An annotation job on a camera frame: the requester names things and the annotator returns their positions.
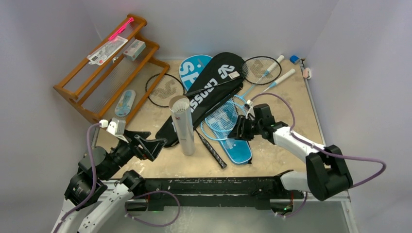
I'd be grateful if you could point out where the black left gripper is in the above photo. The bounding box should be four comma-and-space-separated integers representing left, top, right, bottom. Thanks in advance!
102, 128, 167, 180

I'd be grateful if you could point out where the white shuttlecock tube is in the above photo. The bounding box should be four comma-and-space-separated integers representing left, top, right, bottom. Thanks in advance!
169, 95, 195, 156

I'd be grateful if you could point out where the black Crossway racket cover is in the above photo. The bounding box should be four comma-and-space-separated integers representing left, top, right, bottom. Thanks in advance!
155, 52, 246, 148

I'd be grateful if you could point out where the black badminton racket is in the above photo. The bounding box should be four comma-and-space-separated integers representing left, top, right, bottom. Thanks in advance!
149, 73, 227, 169
184, 55, 287, 97

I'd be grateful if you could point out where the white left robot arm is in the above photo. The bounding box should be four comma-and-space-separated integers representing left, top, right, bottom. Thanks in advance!
53, 130, 167, 233

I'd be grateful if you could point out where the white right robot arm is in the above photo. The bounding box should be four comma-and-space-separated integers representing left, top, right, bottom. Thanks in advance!
228, 104, 353, 201

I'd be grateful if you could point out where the light blue badminton racket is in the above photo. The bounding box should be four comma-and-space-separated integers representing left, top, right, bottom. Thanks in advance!
204, 55, 285, 132
201, 68, 296, 141

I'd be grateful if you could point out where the blue racket cover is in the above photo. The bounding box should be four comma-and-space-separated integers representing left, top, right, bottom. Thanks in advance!
179, 54, 252, 165

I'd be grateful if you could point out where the blue white plastic packet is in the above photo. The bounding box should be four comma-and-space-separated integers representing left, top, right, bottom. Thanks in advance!
115, 89, 136, 117

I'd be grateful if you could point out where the wooden shelf rack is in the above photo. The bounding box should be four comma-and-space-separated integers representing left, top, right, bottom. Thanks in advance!
53, 14, 170, 123

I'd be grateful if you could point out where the pink white clip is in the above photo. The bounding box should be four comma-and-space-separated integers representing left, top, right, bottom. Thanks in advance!
302, 67, 311, 80

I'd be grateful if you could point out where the small blue block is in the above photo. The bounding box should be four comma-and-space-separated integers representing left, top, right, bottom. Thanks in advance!
289, 55, 301, 65

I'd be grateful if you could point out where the clear stationery packet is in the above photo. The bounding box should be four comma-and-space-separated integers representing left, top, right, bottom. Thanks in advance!
87, 35, 128, 66

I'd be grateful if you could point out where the small white box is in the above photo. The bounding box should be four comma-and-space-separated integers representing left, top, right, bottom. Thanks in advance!
123, 39, 146, 61

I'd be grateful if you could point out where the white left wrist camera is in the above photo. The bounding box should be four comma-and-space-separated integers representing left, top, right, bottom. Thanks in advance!
99, 117, 127, 141

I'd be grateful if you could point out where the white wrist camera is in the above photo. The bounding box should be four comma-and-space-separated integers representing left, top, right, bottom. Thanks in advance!
243, 100, 253, 111
99, 117, 127, 141

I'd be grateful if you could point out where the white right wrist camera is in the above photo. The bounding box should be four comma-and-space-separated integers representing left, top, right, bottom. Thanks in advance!
243, 100, 253, 111

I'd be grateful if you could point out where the black metal base frame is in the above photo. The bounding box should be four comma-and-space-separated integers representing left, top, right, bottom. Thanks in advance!
133, 176, 304, 211

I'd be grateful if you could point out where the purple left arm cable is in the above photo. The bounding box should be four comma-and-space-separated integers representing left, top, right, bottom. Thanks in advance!
51, 122, 103, 233

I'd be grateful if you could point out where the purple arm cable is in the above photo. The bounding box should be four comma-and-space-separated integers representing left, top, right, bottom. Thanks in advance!
51, 122, 103, 233
249, 92, 387, 189

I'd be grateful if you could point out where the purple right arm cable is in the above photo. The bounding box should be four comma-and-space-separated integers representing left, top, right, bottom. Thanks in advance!
249, 92, 387, 189

